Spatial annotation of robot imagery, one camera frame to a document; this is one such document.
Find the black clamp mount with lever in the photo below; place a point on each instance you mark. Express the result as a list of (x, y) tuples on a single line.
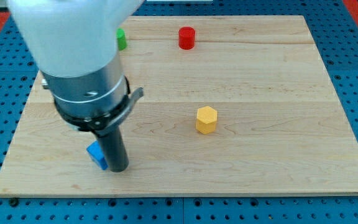
[(102, 115)]

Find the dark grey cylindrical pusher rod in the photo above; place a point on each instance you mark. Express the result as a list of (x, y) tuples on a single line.
[(113, 149)]

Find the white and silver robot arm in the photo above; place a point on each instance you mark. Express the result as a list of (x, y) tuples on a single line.
[(75, 47)]

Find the yellow hexagon block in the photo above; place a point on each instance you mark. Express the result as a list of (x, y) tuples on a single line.
[(206, 120)]

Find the blue cube block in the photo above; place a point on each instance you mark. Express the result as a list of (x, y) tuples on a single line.
[(97, 155)]

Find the green cylinder block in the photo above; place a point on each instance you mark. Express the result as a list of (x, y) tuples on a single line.
[(121, 39)]

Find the light wooden board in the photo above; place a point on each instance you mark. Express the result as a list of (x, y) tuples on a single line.
[(281, 129)]

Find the red cylinder block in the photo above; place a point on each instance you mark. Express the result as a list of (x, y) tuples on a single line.
[(186, 38)]

